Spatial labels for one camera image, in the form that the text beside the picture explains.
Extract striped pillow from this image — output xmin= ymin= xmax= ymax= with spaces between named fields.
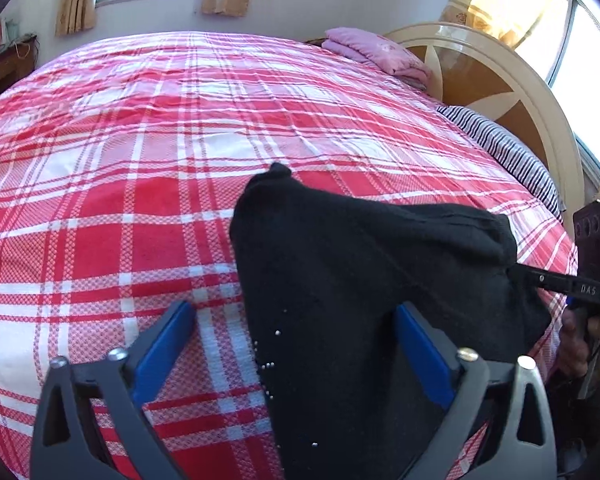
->
xmin=435 ymin=104 xmax=566 ymax=224

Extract person's right hand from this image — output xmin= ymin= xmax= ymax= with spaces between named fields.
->
xmin=559 ymin=305 xmax=595 ymax=382

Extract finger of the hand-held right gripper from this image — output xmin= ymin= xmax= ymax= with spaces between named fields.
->
xmin=507 ymin=262 xmax=579 ymax=294

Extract sunlit side window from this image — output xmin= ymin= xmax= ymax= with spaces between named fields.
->
xmin=544 ymin=0 xmax=600 ymax=177

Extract black pants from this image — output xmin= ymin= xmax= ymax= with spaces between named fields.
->
xmin=229 ymin=162 xmax=554 ymax=480

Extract yellow sheer curtain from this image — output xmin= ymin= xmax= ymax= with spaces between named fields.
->
xmin=440 ymin=0 xmax=577 ymax=63

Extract red plaid bed sheet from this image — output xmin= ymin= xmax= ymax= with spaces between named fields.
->
xmin=0 ymin=31 xmax=579 ymax=480

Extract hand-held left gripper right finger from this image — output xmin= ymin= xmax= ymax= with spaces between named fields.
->
xmin=394 ymin=302 xmax=559 ymax=480

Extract cream wooden headboard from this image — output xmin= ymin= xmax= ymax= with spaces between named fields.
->
xmin=382 ymin=20 xmax=589 ymax=222

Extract pink folded blanket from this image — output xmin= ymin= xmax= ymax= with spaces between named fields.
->
xmin=321 ymin=27 xmax=434 ymax=94

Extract brown wooden dresser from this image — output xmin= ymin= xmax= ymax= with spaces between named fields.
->
xmin=0 ymin=34 xmax=39 ymax=109

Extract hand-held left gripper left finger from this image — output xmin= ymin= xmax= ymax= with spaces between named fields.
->
xmin=29 ymin=301 xmax=197 ymax=480

